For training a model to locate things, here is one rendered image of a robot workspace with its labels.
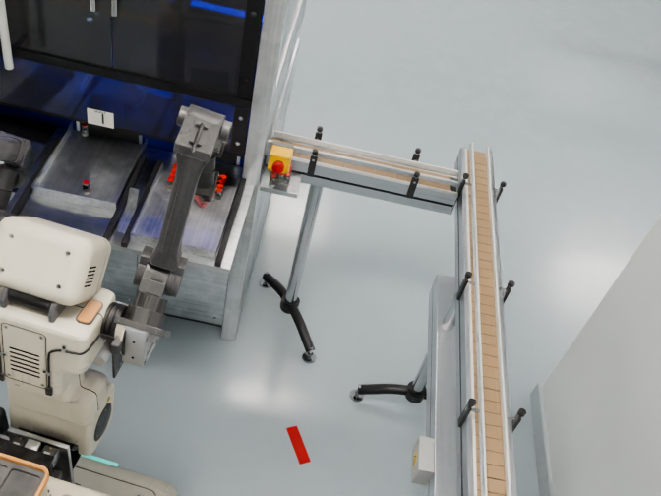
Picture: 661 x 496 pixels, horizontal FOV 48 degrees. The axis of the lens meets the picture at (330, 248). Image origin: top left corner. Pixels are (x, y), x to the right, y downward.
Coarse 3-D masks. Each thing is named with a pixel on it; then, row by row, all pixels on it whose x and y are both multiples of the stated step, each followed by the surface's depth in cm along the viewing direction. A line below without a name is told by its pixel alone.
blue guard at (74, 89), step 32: (0, 64) 230; (32, 64) 229; (0, 96) 239; (32, 96) 237; (64, 96) 236; (96, 96) 235; (128, 96) 233; (160, 96) 232; (192, 96) 231; (128, 128) 242; (160, 128) 241
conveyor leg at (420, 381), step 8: (448, 312) 263; (448, 320) 264; (448, 328) 267; (424, 360) 284; (424, 368) 285; (416, 376) 292; (424, 376) 288; (416, 384) 293; (424, 384) 292; (416, 392) 296
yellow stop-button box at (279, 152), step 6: (276, 144) 246; (282, 144) 247; (270, 150) 244; (276, 150) 244; (282, 150) 244; (288, 150) 245; (270, 156) 243; (276, 156) 243; (282, 156) 242; (288, 156) 243; (270, 162) 244; (282, 162) 244; (288, 162) 244; (270, 168) 246; (288, 168) 246
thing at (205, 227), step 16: (160, 176) 247; (160, 192) 242; (224, 192) 247; (144, 208) 232; (160, 208) 237; (192, 208) 239; (208, 208) 241; (224, 208) 242; (144, 224) 230; (160, 224) 232; (192, 224) 234; (208, 224) 236; (224, 224) 232; (144, 240) 224; (192, 240) 230; (208, 240) 231; (208, 256) 226
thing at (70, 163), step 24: (72, 144) 250; (96, 144) 252; (120, 144) 254; (144, 144) 252; (48, 168) 239; (72, 168) 242; (96, 168) 244; (120, 168) 246; (48, 192) 230; (72, 192) 234; (96, 192) 236; (120, 192) 234
